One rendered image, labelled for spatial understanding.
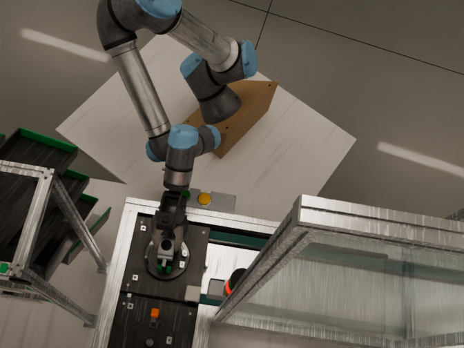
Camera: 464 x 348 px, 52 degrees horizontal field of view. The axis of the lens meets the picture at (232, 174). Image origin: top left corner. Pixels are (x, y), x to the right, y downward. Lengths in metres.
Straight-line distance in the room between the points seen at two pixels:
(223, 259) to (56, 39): 2.01
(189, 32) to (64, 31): 1.91
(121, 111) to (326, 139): 0.79
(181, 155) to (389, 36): 2.48
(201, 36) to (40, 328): 1.01
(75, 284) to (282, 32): 2.20
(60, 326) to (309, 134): 1.10
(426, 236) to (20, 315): 1.35
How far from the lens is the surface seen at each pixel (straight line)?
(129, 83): 1.35
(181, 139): 1.22
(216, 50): 1.45
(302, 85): 3.05
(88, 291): 1.64
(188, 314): 1.49
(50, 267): 1.17
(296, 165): 1.81
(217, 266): 1.58
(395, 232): 0.54
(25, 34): 3.24
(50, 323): 1.64
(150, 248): 1.51
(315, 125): 1.91
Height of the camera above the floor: 2.45
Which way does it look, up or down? 66 degrees down
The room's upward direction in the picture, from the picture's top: 18 degrees clockwise
